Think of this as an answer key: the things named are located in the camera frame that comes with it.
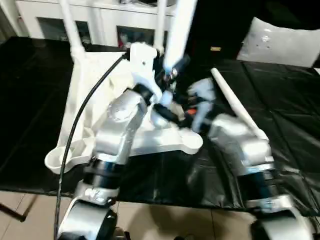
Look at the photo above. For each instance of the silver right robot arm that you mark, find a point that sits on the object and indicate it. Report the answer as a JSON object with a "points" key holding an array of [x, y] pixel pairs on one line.
{"points": [[245, 150]]}

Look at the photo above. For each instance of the white plastic table top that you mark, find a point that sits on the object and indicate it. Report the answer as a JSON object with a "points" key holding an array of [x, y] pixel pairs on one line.
{"points": [[100, 75]]}

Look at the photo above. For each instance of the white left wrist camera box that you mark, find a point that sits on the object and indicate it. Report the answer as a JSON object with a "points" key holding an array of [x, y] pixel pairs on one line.
{"points": [[142, 65]]}

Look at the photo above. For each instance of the black cabinet with gold label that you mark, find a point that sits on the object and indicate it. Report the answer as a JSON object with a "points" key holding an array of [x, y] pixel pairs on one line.
{"points": [[217, 25]]}

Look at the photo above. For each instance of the black quilted mat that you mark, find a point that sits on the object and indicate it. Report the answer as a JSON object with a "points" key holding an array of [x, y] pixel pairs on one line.
{"points": [[30, 112]]}

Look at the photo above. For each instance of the white plastic table leg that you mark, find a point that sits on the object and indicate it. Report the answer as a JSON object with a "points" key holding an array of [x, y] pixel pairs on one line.
{"points": [[180, 32], [235, 100], [71, 27], [161, 25]]}

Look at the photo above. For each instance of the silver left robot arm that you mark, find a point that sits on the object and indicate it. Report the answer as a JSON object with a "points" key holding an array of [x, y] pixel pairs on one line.
{"points": [[117, 125]]}

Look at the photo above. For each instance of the grey cushion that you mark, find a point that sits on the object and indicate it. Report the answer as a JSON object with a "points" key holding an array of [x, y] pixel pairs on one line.
{"points": [[280, 42]]}

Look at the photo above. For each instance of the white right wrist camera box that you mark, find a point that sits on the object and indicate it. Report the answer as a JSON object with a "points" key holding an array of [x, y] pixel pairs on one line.
{"points": [[202, 97]]}

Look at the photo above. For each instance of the black metal stand leg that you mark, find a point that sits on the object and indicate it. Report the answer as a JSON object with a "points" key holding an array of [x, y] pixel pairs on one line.
{"points": [[15, 211]]}

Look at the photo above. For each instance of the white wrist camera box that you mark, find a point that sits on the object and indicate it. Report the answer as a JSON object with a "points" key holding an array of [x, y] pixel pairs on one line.
{"points": [[202, 97], [142, 65]]}

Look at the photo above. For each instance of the white sideboard with glass doors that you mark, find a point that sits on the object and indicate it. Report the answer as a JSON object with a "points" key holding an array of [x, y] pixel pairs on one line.
{"points": [[100, 15]]}

